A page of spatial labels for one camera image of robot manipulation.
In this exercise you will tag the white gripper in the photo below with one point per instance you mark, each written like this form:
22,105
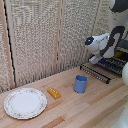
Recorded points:
95,59

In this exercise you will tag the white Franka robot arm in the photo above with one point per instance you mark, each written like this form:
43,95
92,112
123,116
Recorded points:
103,43

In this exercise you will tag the white floral rim plate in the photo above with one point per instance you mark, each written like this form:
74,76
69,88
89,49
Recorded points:
25,103

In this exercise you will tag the blue cup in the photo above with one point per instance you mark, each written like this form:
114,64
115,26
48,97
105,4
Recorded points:
80,84

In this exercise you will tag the white rounded object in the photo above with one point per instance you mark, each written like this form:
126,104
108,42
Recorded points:
126,73

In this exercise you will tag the orange rectangular block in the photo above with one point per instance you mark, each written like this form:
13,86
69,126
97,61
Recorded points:
54,93

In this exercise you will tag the thin wooden post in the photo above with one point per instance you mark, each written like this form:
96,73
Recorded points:
60,33

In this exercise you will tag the thick wooden post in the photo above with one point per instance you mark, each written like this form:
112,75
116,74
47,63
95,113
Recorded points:
7,43

